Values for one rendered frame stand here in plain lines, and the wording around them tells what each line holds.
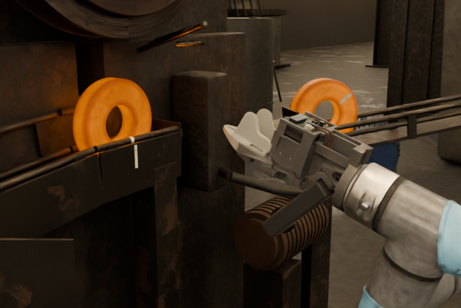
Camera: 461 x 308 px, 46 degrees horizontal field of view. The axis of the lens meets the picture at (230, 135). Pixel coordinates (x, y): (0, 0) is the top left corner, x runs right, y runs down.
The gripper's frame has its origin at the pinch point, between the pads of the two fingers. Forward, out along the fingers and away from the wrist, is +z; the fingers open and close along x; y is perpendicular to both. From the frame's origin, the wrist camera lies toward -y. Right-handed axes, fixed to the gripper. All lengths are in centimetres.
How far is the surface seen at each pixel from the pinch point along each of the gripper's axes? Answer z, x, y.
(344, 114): 1.7, -46.1, -4.1
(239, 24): 156, -229, -35
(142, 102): 22.2, -4.8, -4.9
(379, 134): -4, -57, -8
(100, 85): 24.1, 3.9, -1.6
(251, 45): 147, -236, -47
